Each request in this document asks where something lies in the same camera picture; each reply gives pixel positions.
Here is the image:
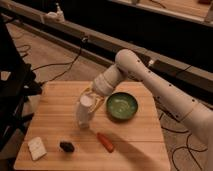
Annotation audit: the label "orange carrot toy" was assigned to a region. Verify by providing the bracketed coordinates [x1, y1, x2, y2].
[97, 133, 114, 153]

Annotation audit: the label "black stand frame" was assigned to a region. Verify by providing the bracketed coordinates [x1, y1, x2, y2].
[0, 14, 42, 152]

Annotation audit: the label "green ceramic bowl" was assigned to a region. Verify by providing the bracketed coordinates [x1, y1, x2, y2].
[106, 92, 138, 121]

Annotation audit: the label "black cable on floor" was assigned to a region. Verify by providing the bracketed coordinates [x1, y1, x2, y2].
[31, 37, 88, 84]

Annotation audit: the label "white sponge block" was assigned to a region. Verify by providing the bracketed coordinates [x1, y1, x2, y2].
[27, 137, 47, 161]

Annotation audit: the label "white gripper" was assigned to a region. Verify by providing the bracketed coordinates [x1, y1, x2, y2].
[81, 71, 118, 113]

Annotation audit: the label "black cables right floor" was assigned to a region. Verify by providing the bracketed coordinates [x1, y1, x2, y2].
[158, 108, 208, 171]

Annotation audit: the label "white device on rail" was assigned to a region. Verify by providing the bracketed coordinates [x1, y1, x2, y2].
[46, 4, 65, 22]

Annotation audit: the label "white ceramic cup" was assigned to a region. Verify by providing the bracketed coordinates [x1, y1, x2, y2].
[76, 96, 94, 122]

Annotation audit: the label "black eraser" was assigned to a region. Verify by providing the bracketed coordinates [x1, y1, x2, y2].
[60, 142, 75, 152]

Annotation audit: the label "white tube with label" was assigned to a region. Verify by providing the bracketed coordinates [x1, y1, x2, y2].
[78, 119, 90, 129]

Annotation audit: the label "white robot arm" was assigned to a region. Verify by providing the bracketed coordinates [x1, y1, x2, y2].
[83, 49, 213, 171]

